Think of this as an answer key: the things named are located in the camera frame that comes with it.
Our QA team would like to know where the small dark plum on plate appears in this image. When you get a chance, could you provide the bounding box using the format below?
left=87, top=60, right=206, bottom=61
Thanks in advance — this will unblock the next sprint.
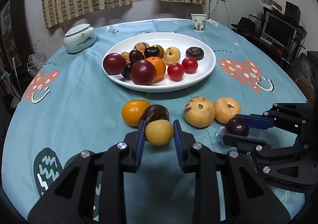
left=121, top=62, right=133, bottom=80

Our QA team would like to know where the teal printed tablecloth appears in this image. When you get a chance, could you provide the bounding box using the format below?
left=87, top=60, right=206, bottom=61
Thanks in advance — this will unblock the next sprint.
left=2, top=20, right=307, bottom=223

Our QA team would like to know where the black computer monitor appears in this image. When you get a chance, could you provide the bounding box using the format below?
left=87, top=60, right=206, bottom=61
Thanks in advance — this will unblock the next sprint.
left=262, top=14, right=297, bottom=48

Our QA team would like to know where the large red plum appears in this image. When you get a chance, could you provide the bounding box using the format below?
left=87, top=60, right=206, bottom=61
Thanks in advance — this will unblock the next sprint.
left=130, top=60, right=156, bottom=85
left=102, top=53, right=126, bottom=75

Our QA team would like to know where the dark mangosteen on plate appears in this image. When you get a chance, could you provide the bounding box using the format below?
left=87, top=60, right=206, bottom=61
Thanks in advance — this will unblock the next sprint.
left=144, top=46, right=160, bottom=59

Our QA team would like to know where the black metal shelf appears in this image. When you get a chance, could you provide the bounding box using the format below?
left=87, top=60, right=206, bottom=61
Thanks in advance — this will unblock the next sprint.
left=231, top=7, right=307, bottom=69

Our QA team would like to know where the white oval plate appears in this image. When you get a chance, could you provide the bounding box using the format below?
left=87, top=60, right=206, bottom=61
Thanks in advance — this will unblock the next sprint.
left=104, top=32, right=217, bottom=93

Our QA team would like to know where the red cherry tomato on plate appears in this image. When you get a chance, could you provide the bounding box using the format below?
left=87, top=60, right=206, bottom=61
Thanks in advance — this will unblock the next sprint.
left=182, top=57, right=198, bottom=74

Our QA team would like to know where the striped tan fruit on plate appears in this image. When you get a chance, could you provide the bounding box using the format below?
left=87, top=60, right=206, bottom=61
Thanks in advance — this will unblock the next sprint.
left=134, top=42, right=149, bottom=53

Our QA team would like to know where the large red plum front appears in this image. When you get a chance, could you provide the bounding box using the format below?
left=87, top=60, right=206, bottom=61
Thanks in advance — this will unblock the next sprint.
left=130, top=60, right=156, bottom=85

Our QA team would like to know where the large red plum left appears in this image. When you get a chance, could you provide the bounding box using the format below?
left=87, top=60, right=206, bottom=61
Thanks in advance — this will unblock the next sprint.
left=102, top=53, right=126, bottom=75

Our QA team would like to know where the white printed paper cup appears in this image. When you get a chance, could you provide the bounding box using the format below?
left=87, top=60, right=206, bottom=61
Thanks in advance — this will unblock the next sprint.
left=191, top=14, right=207, bottom=33

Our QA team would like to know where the pale green lidded jar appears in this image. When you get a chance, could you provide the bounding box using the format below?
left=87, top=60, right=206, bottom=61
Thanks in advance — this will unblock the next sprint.
left=64, top=23, right=96, bottom=54

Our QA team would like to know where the dark brown flat fruit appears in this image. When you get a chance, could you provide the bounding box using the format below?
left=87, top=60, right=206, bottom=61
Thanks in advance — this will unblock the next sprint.
left=186, top=47, right=204, bottom=60

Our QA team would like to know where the small yellow round fruit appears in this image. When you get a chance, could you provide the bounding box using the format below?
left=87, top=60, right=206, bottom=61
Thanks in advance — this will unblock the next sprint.
left=145, top=120, right=174, bottom=146

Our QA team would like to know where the smaller yellow orange melon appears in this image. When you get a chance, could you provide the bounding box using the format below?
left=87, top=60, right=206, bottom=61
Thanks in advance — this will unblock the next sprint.
left=213, top=98, right=241, bottom=124

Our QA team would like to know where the green fruit on plate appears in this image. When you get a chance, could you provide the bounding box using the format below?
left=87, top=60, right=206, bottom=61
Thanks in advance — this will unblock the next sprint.
left=152, top=45, right=164, bottom=59

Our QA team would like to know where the dark brown passion fruit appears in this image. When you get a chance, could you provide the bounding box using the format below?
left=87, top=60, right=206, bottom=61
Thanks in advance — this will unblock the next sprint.
left=140, top=105, right=169, bottom=124

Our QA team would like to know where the red cherry tomato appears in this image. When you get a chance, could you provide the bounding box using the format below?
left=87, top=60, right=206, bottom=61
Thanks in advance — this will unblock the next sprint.
left=182, top=57, right=198, bottom=74
left=167, top=62, right=184, bottom=81

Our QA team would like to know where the yellow round fruit on plate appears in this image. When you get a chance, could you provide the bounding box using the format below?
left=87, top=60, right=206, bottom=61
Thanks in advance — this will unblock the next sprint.
left=163, top=47, right=180, bottom=64

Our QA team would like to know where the orange mandarin right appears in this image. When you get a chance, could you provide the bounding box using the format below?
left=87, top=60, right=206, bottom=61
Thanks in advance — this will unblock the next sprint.
left=146, top=57, right=166, bottom=83

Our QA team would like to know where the small yellow fruit on plate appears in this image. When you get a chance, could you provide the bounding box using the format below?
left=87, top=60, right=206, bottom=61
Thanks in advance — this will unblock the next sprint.
left=121, top=52, right=130, bottom=62

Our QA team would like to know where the crumpled plastic bag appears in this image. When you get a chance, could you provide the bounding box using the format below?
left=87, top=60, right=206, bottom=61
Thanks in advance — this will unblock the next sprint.
left=27, top=52, right=48, bottom=77

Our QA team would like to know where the orange persimmon fruit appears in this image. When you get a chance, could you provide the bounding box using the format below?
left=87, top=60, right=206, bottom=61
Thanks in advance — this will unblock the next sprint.
left=121, top=100, right=150, bottom=127

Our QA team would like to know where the large striped yellow melon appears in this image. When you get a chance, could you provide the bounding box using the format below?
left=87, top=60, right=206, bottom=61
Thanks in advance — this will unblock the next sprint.
left=184, top=96, right=216, bottom=128

